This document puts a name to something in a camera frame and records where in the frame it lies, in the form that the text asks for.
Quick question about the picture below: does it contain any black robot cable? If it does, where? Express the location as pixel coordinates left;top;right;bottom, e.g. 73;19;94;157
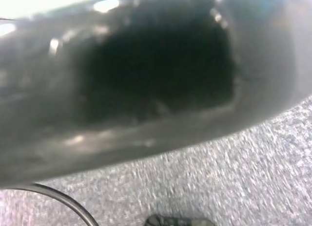
12;183;99;226

